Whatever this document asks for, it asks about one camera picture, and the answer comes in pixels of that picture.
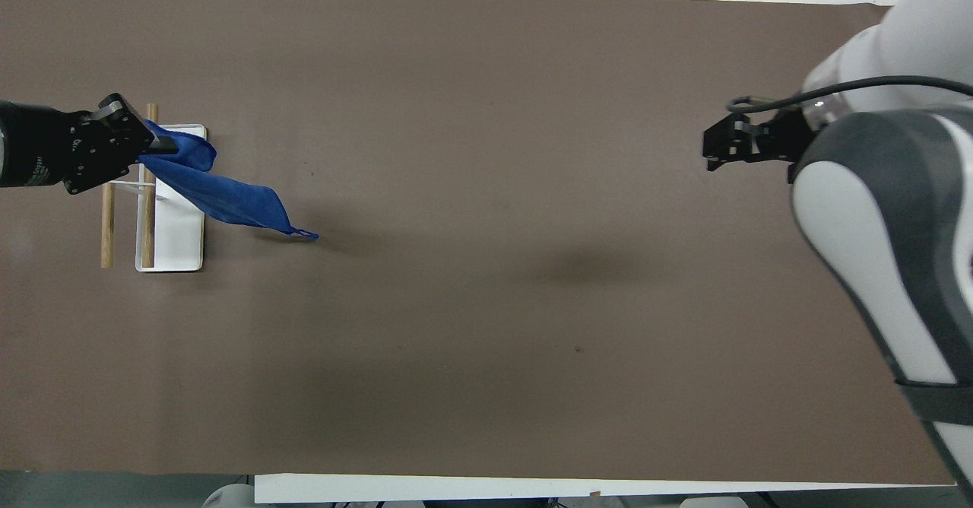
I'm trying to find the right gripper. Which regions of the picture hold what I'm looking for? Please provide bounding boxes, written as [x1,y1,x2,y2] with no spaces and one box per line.
[702,108,821,184]

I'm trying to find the white rack with wooden bars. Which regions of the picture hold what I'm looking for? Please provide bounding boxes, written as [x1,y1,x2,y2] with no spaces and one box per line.
[100,103,208,274]

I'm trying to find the black cable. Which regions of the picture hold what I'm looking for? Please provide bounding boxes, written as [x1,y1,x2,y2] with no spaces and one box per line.
[725,75,973,115]

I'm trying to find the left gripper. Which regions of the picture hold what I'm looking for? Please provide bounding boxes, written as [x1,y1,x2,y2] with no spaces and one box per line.
[0,101,103,195]

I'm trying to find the blue towel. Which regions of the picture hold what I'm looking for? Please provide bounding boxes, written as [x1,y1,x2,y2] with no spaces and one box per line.
[138,119,320,241]

